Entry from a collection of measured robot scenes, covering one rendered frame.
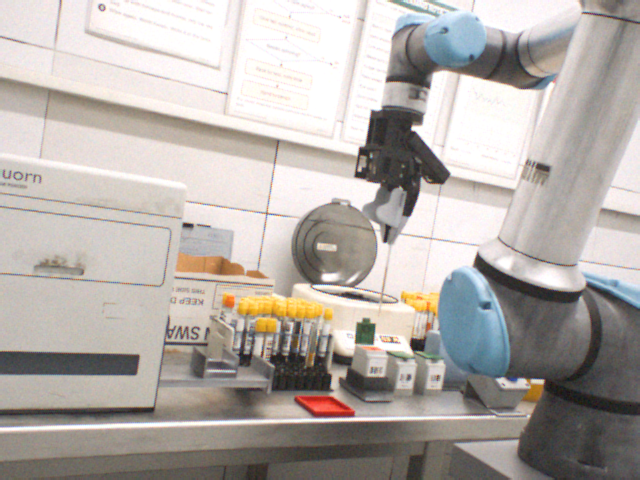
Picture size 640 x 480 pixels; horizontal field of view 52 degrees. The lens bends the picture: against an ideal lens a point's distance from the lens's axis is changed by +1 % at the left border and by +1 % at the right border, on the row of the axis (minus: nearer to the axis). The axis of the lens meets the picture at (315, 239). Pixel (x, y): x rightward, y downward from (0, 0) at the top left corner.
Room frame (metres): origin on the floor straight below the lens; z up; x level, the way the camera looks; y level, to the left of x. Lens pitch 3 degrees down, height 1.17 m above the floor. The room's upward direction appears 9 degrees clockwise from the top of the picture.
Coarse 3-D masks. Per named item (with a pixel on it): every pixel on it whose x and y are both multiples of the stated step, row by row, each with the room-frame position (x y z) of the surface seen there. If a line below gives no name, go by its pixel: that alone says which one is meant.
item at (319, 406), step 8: (296, 400) 0.97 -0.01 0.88; (304, 400) 0.98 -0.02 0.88; (312, 400) 0.99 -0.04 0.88; (320, 400) 1.00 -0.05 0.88; (328, 400) 1.00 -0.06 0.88; (336, 400) 0.99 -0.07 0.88; (304, 408) 0.95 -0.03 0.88; (312, 408) 0.93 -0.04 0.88; (320, 408) 0.96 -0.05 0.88; (328, 408) 0.96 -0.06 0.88; (336, 408) 0.97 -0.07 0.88; (344, 408) 0.97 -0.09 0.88; (320, 416) 0.92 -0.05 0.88; (328, 416) 0.93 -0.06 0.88; (336, 416) 0.94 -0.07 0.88; (344, 416) 0.94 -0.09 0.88; (352, 416) 0.95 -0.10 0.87
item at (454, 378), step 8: (432, 336) 1.22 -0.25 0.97; (440, 336) 1.20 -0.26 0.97; (432, 344) 1.21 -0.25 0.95; (440, 344) 1.20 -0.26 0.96; (432, 352) 1.21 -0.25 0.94; (440, 352) 1.20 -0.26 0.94; (448, 360) 1.21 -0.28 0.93; (448, 368) 1.21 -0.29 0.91; (456, 368) 1.22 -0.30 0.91; (448, 376) 1.21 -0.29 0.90; (456, 376) 1.22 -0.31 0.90; (464, 376) 1.24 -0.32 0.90; (448, 384) 1.20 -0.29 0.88; (456, 384) 1.21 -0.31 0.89; (464, 384) 1.22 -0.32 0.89
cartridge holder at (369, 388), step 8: (352, 376) 1.08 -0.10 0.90; (360, 376) 1.06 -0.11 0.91; (368, 376) 1.06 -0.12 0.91; (344, 384) 1.10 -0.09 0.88; (352, 384) 1.08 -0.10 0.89; (360, 384) 1.06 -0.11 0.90; (368, 384) 1.06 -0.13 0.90; (376, 384) 1.06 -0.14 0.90; (384, 384) 1.07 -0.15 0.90; (360, 392) 1.05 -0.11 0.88; (368, 392) 1.04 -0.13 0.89; (376, 392) 1.05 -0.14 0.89; (384, 392) 1.06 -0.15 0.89; (368, 400) 1.04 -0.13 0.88; (376, 400) 1.04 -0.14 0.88; (384, 400) 1.05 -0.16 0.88
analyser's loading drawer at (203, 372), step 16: (224, 352) 0.95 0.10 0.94; (176, 368) 0.91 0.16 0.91; (192, 368) 0.92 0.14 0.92; (208, 368) 0.94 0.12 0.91; (224, 368) 0.94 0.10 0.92; (240, 368) 0.96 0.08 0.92; (256, 368) 0.97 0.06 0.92; (272, 368) 0.93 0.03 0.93; (160, 384) 0.85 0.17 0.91; (176, 384) 0.86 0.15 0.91; (192, 384) 0.87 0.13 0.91; (208, 384) 0.89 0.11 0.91; (224, 384) 0.90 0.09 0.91; (240, 384) 0.91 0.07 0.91; (256, 384) 0.92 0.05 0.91
